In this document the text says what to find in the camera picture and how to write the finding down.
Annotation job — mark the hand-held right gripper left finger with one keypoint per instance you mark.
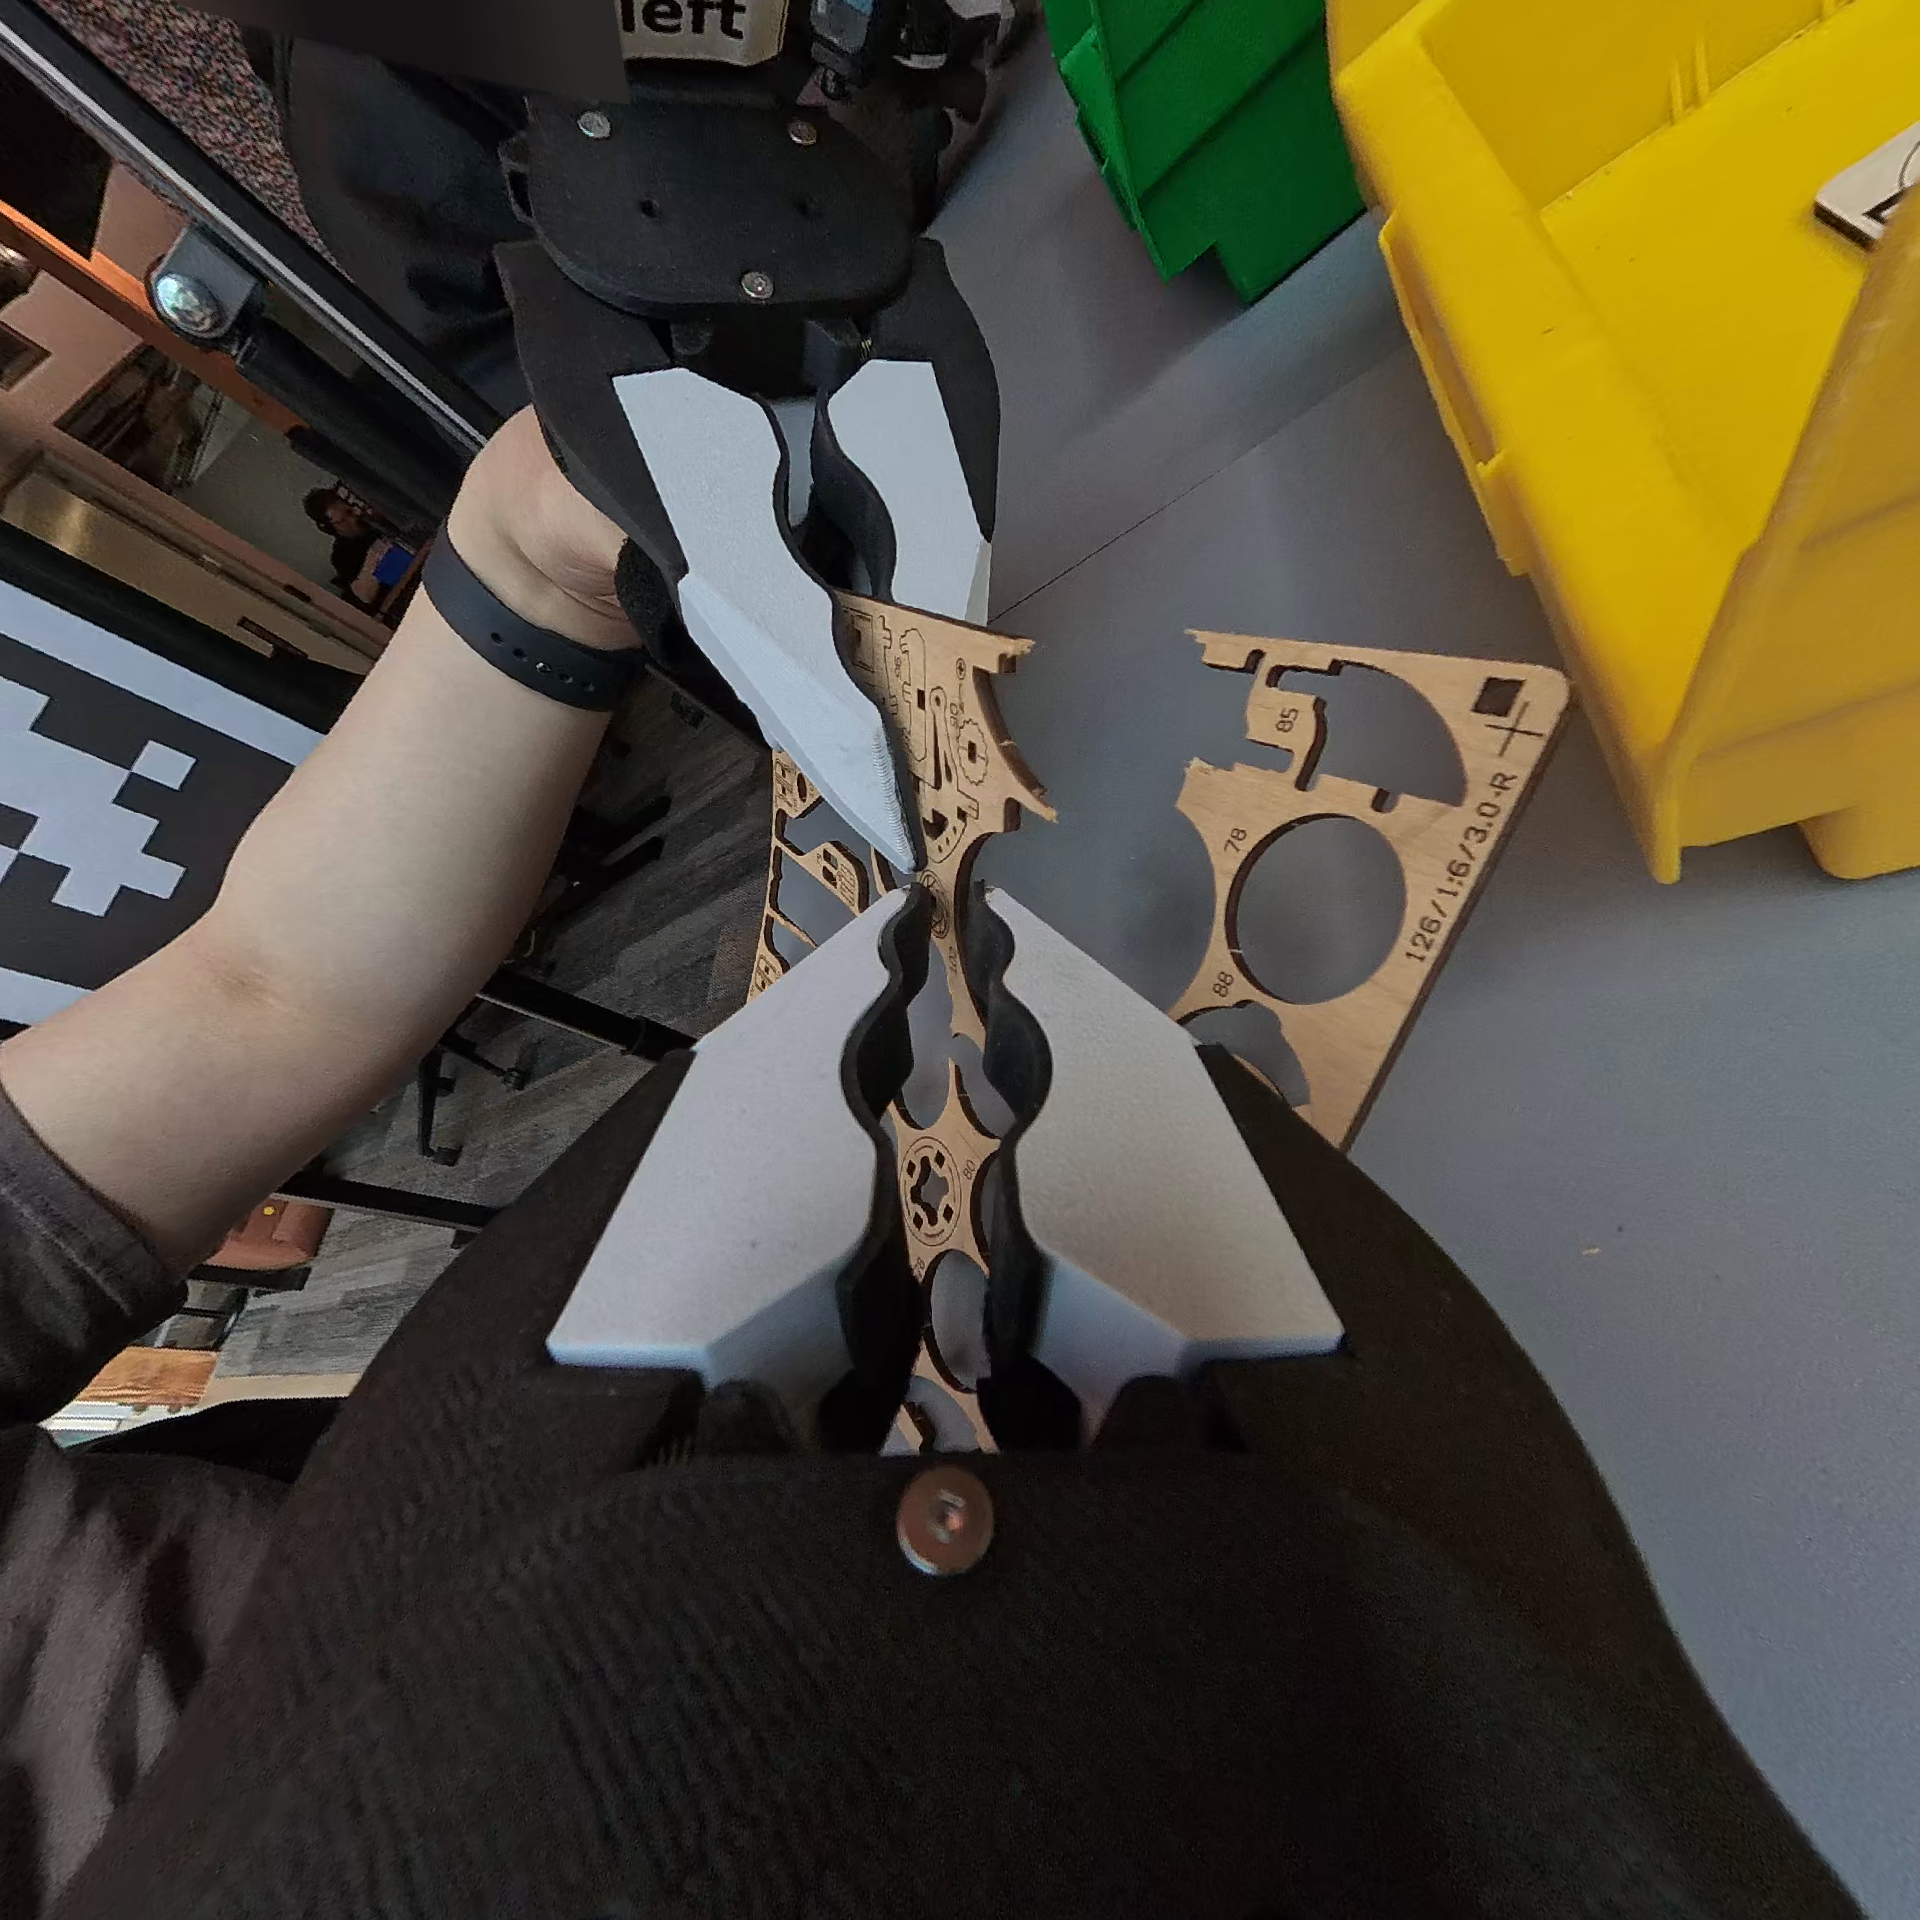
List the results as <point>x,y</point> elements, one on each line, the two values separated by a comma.
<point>735,1200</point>

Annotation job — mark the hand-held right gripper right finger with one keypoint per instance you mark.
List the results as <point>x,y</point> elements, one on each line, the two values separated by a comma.
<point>1153,1200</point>

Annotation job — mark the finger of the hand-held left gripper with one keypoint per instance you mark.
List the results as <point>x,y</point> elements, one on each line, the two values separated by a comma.
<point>920,484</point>
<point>722,506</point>

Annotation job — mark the laser-cut wooden parts sheet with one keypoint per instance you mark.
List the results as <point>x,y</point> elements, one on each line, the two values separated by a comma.
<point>962,702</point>

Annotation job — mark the broken wooden sheet piece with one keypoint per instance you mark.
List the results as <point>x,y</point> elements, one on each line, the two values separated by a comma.
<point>1460,898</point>

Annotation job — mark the person's left forearm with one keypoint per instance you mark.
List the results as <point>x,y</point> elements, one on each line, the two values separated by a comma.
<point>304,930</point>

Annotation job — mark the person's left hand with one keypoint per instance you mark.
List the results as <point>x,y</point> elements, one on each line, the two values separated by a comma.
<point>524,523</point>

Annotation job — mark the black chair base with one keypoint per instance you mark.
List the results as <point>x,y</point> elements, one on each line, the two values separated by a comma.
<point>569,1017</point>

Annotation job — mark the dark wristband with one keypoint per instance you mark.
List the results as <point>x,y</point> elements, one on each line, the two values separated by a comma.
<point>509,650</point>

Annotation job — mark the green plastic bin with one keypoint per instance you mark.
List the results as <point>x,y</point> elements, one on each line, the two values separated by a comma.
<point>1200,151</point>

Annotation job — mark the person's grey shirt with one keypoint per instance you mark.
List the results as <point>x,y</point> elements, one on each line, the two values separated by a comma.
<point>76,1277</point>

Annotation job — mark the black white marker board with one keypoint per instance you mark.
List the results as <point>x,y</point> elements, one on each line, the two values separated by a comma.
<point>92,840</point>

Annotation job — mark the yellow plastic bin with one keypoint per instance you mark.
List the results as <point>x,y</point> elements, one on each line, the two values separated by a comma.
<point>1650,523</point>

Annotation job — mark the wooden sheet with slots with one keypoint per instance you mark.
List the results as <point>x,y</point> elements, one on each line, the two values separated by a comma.
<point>1875,193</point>

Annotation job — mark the metal frame rail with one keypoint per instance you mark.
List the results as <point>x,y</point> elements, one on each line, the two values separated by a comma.
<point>376,338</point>

